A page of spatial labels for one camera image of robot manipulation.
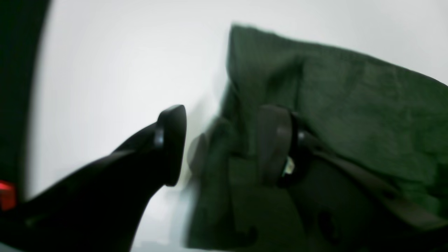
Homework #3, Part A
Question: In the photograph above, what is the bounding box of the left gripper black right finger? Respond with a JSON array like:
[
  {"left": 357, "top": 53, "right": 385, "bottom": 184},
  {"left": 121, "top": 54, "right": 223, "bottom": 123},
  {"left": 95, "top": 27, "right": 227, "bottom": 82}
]
[{"left": 257, "top": 105, "right": 447, "bottom": 252}]

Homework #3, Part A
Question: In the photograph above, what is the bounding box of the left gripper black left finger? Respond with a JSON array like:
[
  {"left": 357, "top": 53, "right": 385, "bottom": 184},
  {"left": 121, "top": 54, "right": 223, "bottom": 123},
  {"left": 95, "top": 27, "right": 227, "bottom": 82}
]
[{"left": 1, "top": 105, "right": 187, "bottom": 252}]

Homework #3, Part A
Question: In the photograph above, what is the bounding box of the dark green long-sleeve shirt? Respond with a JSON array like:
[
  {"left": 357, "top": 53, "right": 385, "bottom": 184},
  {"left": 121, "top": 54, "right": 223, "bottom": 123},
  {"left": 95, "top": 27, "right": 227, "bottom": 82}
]
[{"left": 185, "top": 24, "right": 447, "bottom": 252}]

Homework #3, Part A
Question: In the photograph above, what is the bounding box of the red black table clamp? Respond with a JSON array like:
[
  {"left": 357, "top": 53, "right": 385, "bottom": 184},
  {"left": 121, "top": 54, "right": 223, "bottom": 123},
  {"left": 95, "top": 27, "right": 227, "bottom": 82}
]
[{"left": 0, "top": 180, "right": 17, "bottom": 211}]

